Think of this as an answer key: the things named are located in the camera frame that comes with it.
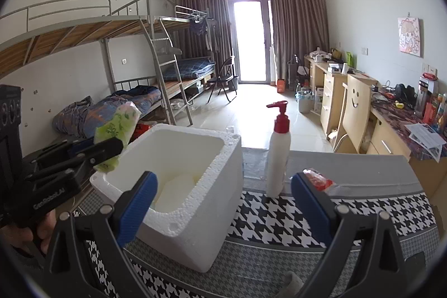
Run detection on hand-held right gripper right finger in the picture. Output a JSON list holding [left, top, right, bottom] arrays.
[[291, 171, 427, 298]]

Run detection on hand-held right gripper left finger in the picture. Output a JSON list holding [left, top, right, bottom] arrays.
[[44, 170, 159, 298]]

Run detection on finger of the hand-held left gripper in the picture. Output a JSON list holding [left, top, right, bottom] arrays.
[[23, 140, 95, 170], [68, 137, 128, 170]]

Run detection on green tissue packet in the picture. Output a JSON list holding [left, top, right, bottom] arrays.
[[94, 101, 142, 173]]

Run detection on white foam box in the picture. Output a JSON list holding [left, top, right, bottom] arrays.
[[90, 123, 245, 273]]

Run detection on person's left hand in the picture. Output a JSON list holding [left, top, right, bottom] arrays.
[[0, 207, 58, 257]]

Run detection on red clear plastic packet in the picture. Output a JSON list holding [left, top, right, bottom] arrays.
[[302, 168, 337, 196]]

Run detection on houndstooth table mat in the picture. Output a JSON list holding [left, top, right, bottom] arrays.
[[75, 148, 444, 298]]

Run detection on grey purple blanket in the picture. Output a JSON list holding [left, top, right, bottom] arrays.
[[52, 96, 94, 139]]

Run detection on white pump bottle red cap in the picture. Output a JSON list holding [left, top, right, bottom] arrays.
[[266, 101, 291, 198]]

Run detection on blue orange quilt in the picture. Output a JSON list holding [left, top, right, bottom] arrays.
[[82, 86, 162, 134]]

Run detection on wooden desk patterned cover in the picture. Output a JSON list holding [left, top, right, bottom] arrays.
[[368, 89, 447, 201]]

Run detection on wooden chair smiley face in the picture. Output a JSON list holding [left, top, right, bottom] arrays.
[[332, 74, 374, 154]]

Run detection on grey bucket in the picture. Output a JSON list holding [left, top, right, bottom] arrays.
[[296, 90, 314, 114]]

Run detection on white carton green print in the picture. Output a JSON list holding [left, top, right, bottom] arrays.
[[313, 86, 325, 113]]

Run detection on wooden desk with drawers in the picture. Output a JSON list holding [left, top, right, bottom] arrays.
[[304, 55, 379, 141]]

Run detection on blue plaid bedding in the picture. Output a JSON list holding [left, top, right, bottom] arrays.
[[162, 57, 216, 81]]

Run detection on large metal bunk bed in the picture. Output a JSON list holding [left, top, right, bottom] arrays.
[[0, 0, 194, 145]]

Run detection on printed paper leaflet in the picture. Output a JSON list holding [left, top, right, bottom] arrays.
[[404, 123, 447, 162]]

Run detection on black folding chair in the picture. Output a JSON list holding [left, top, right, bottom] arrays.
[[208, 55, 238, 103]]

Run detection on small metal bunk bed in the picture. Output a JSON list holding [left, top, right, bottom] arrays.
[[159, 5, 219, 103]]

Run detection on black headphones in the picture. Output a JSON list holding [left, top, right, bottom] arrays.
[[394, 83, 418, 105]]

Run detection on hanging dark clothes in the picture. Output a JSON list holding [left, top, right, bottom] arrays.
[[190, 17, 220, 52]]

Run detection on brown curtain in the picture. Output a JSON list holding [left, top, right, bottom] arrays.
[[175, 0, 234, 75], [267, 0, 331, 85]]

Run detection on group of bottles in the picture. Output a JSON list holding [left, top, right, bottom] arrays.
[[417, 73, 447, 138]]

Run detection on glass balcony door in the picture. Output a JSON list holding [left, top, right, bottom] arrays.
[[223, 0, 275, 85]]

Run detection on cartoon wall picture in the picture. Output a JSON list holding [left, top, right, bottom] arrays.
[[397, 16, 424, 58]]

